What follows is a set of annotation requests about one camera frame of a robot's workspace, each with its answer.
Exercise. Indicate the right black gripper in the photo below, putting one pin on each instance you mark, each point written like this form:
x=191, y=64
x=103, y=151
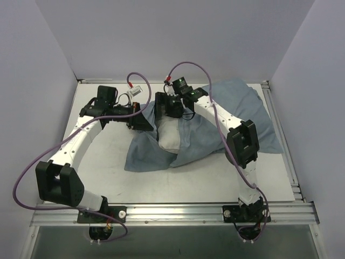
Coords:
x=159, y=107

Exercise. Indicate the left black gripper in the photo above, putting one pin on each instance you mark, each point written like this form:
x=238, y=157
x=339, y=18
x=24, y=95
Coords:
x=133, y=116

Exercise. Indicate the white pillow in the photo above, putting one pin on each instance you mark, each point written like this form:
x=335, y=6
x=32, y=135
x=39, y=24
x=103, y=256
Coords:
x=168, y=134

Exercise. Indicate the blue pillowcase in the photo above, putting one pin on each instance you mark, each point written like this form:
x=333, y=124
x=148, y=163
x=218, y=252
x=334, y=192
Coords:
x=199, y=137

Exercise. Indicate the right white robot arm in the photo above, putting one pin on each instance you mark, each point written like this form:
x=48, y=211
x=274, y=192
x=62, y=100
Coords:
x=238, y=136

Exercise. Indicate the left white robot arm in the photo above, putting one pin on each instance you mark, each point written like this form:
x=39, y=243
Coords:
x=57, y=179

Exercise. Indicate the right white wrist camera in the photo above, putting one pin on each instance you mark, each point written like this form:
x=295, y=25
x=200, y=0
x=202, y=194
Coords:
x=168, y=87

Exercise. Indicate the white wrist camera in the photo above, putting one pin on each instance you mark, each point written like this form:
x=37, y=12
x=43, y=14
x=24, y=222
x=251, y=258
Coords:
x=134, y=91
x=168, y=87

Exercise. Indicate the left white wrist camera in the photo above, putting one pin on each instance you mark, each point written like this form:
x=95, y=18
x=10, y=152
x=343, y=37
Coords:
x=134, y=91

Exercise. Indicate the aluminium back rail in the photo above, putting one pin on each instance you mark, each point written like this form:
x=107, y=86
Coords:
x=95, y=80

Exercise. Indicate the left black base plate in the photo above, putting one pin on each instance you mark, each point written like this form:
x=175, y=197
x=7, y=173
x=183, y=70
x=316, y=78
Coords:
x=117, y=212

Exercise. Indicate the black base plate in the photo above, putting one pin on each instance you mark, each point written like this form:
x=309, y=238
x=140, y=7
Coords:
x=117, y=212
x=252, y=213

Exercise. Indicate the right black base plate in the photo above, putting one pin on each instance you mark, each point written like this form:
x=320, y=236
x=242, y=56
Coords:
x=252, y=213

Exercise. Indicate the aluminium front rail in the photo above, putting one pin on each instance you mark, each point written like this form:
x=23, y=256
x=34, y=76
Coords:
x=188, y=214

